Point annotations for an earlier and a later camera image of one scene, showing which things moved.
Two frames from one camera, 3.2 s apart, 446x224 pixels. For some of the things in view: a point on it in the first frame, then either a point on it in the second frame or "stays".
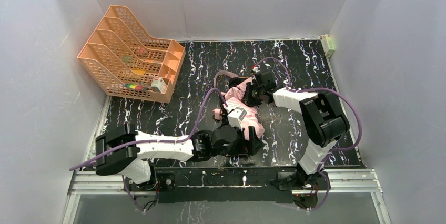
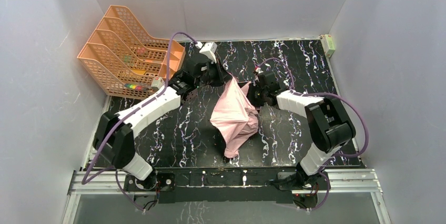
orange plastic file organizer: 124,60 stays
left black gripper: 252,144 to 216,75
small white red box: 158,84 stays
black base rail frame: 214,184 stays
